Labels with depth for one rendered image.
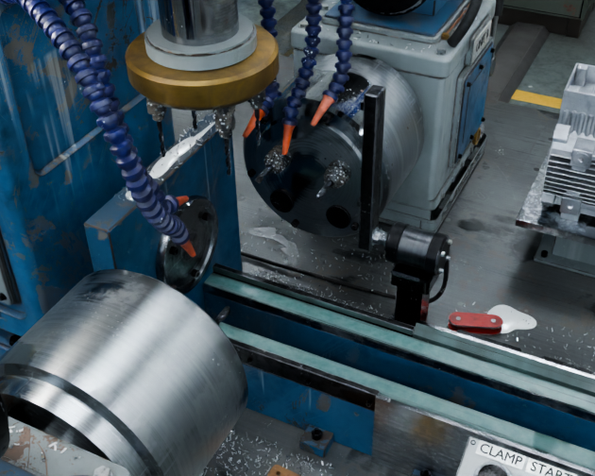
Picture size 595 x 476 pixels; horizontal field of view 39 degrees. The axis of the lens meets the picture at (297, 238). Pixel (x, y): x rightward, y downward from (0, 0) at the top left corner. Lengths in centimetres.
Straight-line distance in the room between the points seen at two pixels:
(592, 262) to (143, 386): 93
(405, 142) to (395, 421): 44
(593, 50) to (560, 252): 276
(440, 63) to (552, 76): 259
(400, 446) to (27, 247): 55
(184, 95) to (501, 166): 98
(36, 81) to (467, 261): 82
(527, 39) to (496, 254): 273
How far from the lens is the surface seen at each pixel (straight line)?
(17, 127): 107
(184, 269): 122
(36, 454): 80
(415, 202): 154
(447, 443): 112
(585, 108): 137
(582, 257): 156
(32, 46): 107
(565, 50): 423
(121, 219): 106
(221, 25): 97
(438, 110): 143
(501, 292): 148
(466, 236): 159
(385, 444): 117
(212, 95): 95
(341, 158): 126
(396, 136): 129
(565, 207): 141
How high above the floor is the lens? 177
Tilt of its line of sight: 38 degrees down
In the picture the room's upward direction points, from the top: 1 degrees counter-clockwise
